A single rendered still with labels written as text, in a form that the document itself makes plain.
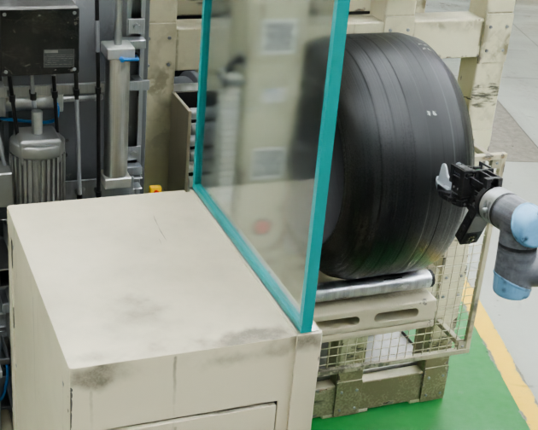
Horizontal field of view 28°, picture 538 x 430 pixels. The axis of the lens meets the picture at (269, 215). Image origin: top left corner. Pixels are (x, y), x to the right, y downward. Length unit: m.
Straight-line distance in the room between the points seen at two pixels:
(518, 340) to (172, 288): 2.64
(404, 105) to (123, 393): 1.01
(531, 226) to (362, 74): 0.54
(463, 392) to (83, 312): 2.37
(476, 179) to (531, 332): 2.17
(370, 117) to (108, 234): 0.67
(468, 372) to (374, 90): 1.87
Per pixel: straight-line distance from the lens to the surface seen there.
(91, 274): 1.80
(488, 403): 3.86
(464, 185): 2.21
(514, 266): 2.10
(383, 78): 2.35
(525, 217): 2.05
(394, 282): 2.59
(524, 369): 4.09
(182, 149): 2.78
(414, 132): 2.32
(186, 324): 1.67
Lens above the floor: 2.15
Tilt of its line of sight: 26 degrees down
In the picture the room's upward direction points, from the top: 5 degrees clockwise
